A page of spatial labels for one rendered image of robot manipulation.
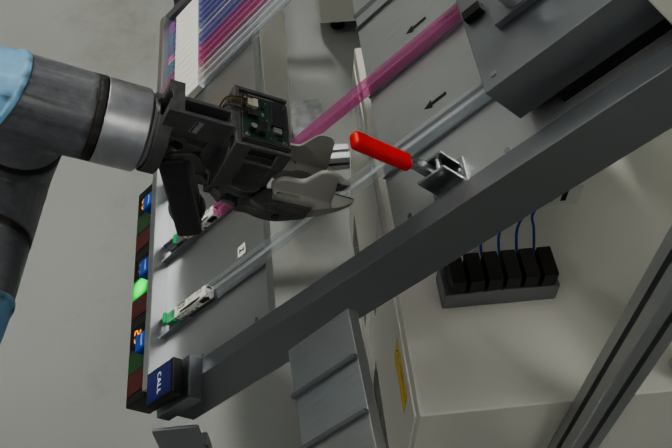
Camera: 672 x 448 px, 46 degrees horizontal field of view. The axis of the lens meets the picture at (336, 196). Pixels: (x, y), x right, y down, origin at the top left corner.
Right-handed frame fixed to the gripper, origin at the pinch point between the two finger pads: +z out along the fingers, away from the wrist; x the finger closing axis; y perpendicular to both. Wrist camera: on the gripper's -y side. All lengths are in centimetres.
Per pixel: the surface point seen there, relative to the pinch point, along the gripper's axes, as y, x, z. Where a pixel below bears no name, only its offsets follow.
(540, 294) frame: -14.4, 5.0, 40.5
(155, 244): -30.0, 11.9, -9.1
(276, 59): -60, 94, 27
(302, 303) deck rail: -5.7, -9.5, -1.7
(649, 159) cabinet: -4, 29, 63
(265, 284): -12.4, -3.4, -2.3
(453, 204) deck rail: 12.7, -9.6, 3.2
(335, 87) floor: -78, 114, 56
